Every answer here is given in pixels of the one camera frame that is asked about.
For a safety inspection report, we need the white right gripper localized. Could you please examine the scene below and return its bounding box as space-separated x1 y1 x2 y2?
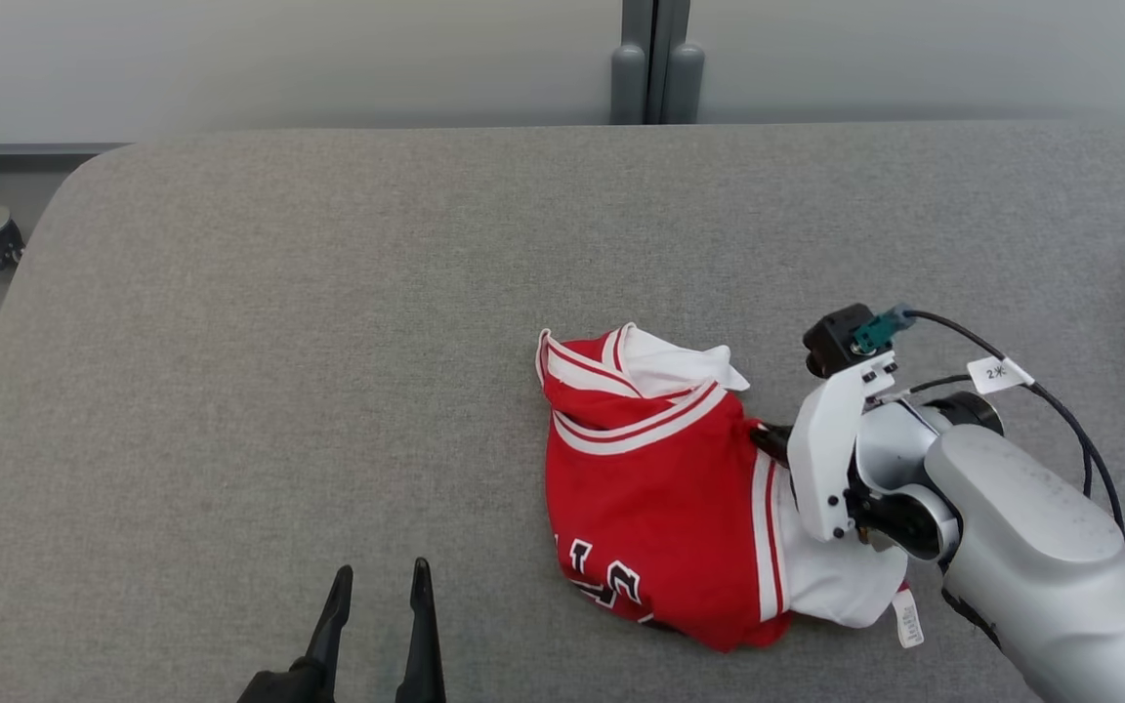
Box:
752 352 901 544

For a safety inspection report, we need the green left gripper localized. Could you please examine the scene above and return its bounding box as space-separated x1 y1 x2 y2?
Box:
235 557 447 703

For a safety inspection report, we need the red white basketball jersey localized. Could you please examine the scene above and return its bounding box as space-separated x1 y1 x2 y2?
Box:
535 322 928 653

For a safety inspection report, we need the dark grey baseboard strip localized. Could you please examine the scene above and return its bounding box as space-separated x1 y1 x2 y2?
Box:
0 144 130 164

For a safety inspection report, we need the right camera cable teal plug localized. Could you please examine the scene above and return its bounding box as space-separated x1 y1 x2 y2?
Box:
852 304 1125 536

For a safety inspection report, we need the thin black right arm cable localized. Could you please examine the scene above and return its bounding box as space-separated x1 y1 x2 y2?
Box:
887 373 1095 497

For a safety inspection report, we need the white cable tag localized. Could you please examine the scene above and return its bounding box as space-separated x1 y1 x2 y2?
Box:
967 355 1035 396

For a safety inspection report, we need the grey partition frame post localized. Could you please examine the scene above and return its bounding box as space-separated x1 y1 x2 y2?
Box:
655 0 707 126
610 0 657 126

